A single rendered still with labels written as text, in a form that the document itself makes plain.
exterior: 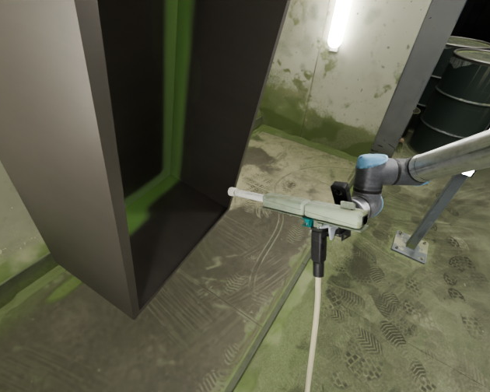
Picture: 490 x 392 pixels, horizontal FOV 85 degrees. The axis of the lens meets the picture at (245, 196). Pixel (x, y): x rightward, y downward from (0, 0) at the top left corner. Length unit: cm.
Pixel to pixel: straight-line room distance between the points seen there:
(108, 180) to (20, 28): 20
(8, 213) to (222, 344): 119
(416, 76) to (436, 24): 31
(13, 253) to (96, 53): 143
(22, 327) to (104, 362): 44
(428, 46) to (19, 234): 264
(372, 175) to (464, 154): 24
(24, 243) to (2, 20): 134
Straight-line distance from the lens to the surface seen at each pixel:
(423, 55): 237
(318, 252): 76
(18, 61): 48
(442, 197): 180
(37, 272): 176
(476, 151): 82
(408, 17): 236
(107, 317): 153
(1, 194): 171
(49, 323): 163
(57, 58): 40
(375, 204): 97
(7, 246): 170
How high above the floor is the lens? 133
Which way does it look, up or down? 41 degrees down
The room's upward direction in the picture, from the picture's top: 4 degrees clockwise
